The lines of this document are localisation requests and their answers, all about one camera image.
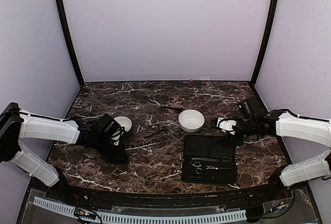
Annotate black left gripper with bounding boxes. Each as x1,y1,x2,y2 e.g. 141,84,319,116
93,135,129,163

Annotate black zippered tool case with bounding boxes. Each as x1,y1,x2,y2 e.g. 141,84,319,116
181,135,237,185

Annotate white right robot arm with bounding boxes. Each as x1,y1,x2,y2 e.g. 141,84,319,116
210,109,330,200

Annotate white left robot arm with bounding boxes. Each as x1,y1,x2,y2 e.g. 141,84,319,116
1,102,132,201

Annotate black hair clip far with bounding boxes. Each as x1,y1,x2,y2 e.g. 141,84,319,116
161,106,184,112

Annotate black hair clip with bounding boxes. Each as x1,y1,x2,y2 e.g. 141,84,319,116
143,126,169,139
161,106,184,112

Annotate black hair clip middle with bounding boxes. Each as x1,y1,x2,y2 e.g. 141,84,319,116
143,126,169,139

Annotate silver thinning scissors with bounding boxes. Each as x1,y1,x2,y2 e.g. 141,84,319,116
82,153,100,160

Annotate plain white bowl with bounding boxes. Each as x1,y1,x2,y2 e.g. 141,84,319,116
178,109,205,133

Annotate white bowl with blue rim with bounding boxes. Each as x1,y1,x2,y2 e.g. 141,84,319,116
114,116,132,136

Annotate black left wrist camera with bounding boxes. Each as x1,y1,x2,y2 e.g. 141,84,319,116
94,114,121,137

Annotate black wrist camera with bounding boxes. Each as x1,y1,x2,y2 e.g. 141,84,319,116
94,114,121,137
237,96,266,123

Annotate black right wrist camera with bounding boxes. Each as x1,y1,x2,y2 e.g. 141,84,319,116
237,96,266,123

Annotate black front table rail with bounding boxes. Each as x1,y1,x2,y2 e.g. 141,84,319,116
32,175,294,209

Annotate white slotted cable duct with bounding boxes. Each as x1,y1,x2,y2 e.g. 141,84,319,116
33,197,247,223

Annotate black right corner post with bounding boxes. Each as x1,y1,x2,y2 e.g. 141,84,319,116
250,0,278,87

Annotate black corner post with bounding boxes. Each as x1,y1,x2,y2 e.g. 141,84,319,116
55,0,85,87
250,0,278,87

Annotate black left corner post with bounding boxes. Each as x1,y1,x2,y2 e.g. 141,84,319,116
55,0,85,87

